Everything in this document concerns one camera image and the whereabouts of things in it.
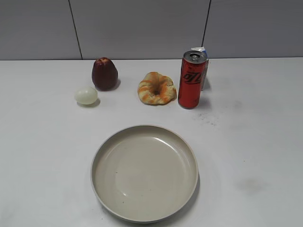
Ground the red cola can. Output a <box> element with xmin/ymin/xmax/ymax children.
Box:
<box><xmin>178</xmin><ymin>50</ymin><xmax>207</xmax><ymax>109</ymax></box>

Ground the beige round plate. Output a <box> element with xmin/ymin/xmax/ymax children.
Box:
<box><xmin>90</xmin><ymin>125</ymin><xmax>199</xmax><ymax>223</ymax></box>

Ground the orange striped bagel bread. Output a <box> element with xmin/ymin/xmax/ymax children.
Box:
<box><xmin>137</xmin><ymin>72</ymin><xmax>177</xmax><ymax>105</ymax></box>

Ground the dark red apple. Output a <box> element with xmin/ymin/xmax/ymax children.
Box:
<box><xmin>92</xmin><ymin>57</ymin><xmax>118</xmax><ymax>90</ymax></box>

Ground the white egg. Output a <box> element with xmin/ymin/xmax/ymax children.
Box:
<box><xmin>74</xmin><ymin>87</ymin><xmax>98</xmax><ymax>105</ymax></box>

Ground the small white milk carton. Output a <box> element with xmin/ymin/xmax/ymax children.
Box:
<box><xmin>191</xmin><ymin>47</ymin><xmax>209</xmax><ymax>91</ymax></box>

